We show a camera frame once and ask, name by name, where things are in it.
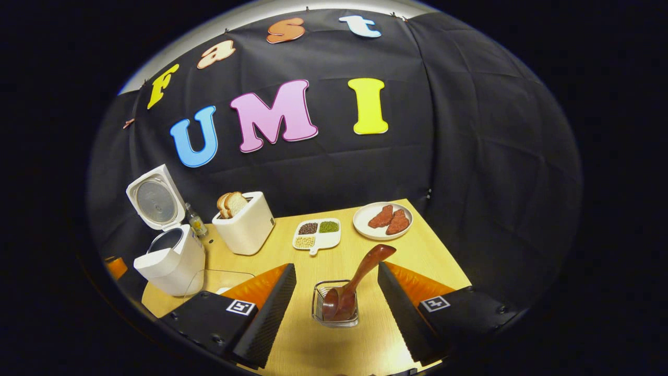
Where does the red meat slice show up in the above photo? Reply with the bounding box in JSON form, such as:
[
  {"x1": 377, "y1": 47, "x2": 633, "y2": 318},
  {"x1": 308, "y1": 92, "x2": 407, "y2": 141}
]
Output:
[
  {"x1": 385, "y1": 209, "x2": 411, "y2": 236},
  {"x1": 368, "y1": 205, "x2": 395, "y2": 229}
]

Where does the white round plate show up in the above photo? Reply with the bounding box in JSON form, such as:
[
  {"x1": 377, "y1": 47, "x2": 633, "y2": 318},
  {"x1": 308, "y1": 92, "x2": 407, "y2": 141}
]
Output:
[{"x1": 353, "y1": 202, "x2": 413, "y2": 241}]

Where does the black backdrop cloth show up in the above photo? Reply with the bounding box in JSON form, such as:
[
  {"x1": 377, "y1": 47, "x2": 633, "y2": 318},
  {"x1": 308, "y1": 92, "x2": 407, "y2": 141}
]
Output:
[{"x1": 86, "y1": 8, "x2": 582, "y2": 314}]

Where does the white divided dish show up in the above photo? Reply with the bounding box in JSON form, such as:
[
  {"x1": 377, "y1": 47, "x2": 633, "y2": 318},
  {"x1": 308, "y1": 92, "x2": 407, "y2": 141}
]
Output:
[{"x1": 292, "y1": 218, "x2": 342, "y2": 256}]

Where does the white rice cooker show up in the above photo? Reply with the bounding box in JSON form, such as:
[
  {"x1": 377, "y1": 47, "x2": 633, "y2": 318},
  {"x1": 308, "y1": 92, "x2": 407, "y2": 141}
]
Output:
[{"x1": 126, "y1": 164, "x2": 206, "y2": 297}]

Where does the metal wire chopstick holder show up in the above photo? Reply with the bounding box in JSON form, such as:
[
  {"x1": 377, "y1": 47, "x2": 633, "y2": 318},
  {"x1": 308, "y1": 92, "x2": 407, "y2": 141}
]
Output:
[{"x1": 312, "y1": 280, "x2": 360, "y2": 328}]

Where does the small glass bottle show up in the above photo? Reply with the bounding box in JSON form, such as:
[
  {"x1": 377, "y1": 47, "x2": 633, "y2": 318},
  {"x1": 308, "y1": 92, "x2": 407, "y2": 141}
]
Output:
[{"x1": 185, "y1": 203, "x2": 208, "y2": 238}]

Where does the brown wooden spoon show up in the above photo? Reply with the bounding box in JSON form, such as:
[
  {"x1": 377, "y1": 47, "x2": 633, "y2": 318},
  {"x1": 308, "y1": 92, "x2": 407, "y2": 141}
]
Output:
[{"x1": 322, "y1": 244, "x2": 397, "y2": 322}]

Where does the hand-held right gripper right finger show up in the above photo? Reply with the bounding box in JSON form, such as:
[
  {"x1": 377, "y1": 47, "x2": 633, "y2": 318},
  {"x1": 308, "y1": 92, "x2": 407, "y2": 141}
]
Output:
[{"x1": 377, "y1": 261, "x2": 520, "y2": 366}]

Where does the white toaster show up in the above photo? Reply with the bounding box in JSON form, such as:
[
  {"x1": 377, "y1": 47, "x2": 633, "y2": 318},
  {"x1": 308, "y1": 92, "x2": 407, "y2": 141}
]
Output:
[{"x1": 212, "y1": 191, "x2": 276, "y2": 256}]

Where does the clear plastic container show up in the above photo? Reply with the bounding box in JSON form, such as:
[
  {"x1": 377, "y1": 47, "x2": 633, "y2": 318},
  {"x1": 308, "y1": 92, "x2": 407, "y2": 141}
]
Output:
[{"x1": 183, "y1": 269, "x2": 256, "y2": 303}]

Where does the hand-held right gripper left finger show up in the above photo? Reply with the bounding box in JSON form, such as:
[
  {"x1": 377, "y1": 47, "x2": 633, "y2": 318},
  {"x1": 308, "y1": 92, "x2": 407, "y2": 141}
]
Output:
[{"x1": 159, "y1": 263, "x2": 297, "y2": 369}]

